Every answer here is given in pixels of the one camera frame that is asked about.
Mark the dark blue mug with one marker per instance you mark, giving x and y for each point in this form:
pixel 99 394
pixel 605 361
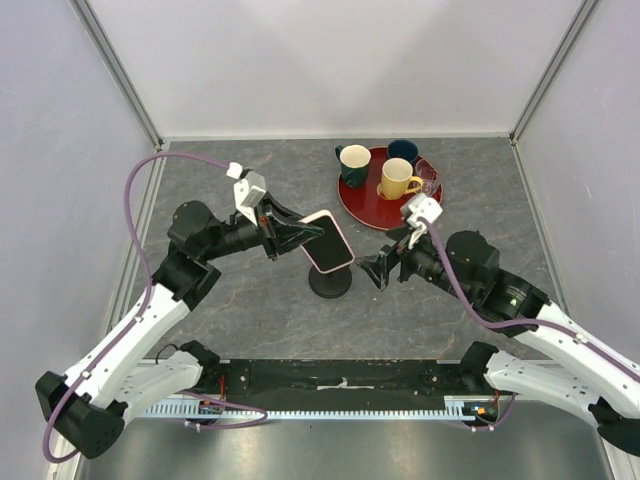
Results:
pixel 403 149

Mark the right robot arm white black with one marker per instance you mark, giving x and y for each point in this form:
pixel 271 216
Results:
pixel 596 383

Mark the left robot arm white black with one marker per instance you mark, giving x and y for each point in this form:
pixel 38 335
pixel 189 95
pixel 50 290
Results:
pixel 89 404

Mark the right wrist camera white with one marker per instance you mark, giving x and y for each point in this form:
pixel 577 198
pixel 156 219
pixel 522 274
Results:
pixel 418 213

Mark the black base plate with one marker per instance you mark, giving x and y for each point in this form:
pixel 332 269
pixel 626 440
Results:
pixel 340 385

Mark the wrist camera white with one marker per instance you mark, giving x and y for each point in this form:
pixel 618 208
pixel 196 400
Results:
pixel 418 213
pixel 249 190

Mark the aluminium frame post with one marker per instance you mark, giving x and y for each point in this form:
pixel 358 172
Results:
pixel 107 52
pixel 568 41

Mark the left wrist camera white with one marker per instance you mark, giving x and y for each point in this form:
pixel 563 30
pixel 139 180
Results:
pixel 249 190

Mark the round red tray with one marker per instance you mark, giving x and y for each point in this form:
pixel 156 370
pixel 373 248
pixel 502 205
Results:
pixel 366 204

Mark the right aluminium frame post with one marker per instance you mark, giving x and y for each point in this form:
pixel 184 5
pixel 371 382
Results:
pixel 568 41

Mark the slotted cable duct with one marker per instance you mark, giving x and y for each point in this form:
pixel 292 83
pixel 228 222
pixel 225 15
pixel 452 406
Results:
pixel 451 408

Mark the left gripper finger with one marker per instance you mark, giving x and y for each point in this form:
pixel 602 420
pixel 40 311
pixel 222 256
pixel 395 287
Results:
pixel 287 239
pixel 280 220

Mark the black phone stand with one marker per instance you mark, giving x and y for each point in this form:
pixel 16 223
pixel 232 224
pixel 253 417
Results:
pixel 330 285

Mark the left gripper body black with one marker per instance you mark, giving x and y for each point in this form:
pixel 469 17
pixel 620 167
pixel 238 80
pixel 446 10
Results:
pixel 266 228

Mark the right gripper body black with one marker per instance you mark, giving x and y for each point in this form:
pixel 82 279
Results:
pixel 411 261

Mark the green mug cream inside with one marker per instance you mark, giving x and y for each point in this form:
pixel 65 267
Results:
pixel 354 163

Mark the clear glass cup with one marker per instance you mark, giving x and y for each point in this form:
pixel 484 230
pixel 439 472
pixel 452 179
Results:
pixel 431 178

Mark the left aluminium frame post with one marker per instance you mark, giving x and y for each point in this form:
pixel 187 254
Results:
pixel 107 52

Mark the yellow mug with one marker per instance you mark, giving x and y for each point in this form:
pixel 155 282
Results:
pixel 398 180

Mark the phone with pink case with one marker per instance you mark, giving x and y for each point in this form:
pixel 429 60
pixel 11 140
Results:
pixel 331 251

